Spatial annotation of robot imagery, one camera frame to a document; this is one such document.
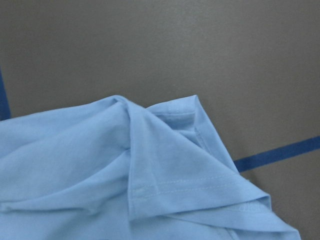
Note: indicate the light blue t-shirt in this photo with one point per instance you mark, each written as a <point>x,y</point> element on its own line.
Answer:
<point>114,170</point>

